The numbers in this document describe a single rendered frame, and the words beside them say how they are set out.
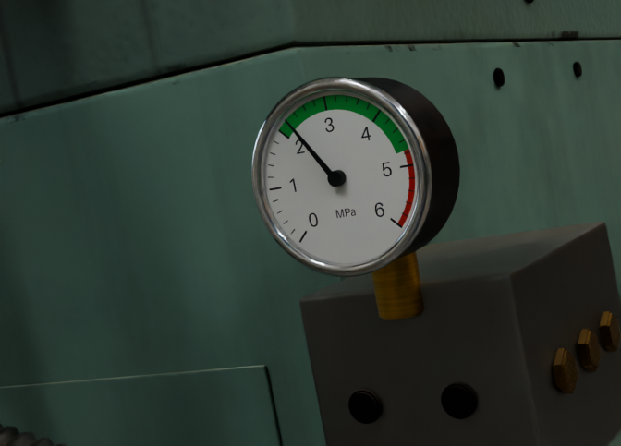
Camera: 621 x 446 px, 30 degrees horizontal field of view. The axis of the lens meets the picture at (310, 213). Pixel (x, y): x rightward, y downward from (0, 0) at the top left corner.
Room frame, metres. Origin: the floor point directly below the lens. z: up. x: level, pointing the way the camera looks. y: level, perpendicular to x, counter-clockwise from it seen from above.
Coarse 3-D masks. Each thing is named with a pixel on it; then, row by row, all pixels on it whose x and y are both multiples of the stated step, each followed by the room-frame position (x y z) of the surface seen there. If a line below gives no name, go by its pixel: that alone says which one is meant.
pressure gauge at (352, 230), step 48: (288, 96) 0.37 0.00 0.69; (336, 96) 0.36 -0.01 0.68; (384, 96) 0.35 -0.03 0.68; (288, 144) 0.37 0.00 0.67; (336, 144) 0.36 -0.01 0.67; (384, 144) 0.35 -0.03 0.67; (432, 144) 0.35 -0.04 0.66; (288, 192) 0.37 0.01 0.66; (336, 192) 0.36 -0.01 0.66; (384, 192) 0.36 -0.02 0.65; (432, 192) 0.35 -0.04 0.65; (288, 240) 0.37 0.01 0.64; (336, 240) 0.37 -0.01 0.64; (384, 240) 0.36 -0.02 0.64; (384, 288) 0.38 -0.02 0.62
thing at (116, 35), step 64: (0, 0) 0.51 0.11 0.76; (64, 0) 0.49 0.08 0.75; (128, 0) 0.47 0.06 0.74; (192, 0) 0.46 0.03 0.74; (256, 0) 0.44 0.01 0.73; (320, 0) 0.46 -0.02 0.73; (384, 0) 0.51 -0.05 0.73; (448, 0) 0.58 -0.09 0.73; (512, 0) 0.66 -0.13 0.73; (576, 0) 0.78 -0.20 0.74; (0, 64) 0.51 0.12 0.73; (64, 64) 0.49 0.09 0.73; (128, 64) 0.48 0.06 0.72; (192, 64) 0.46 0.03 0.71
